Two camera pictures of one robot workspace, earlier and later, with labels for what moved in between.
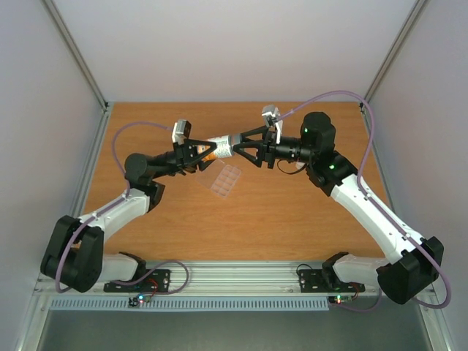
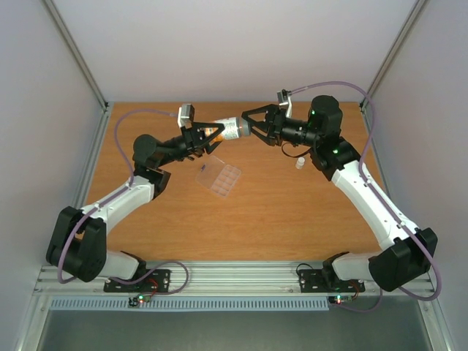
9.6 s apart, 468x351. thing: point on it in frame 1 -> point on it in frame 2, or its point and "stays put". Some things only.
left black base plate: [156, 281] stays put
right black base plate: [314, 281] stays put
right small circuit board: [339, 298] stays put
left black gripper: [186, 154] -> [195, 139]
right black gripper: [270, 149] -> [275, 115]
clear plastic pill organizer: [221, 178] stays put
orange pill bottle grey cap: [225, 145] -> [235, 126]
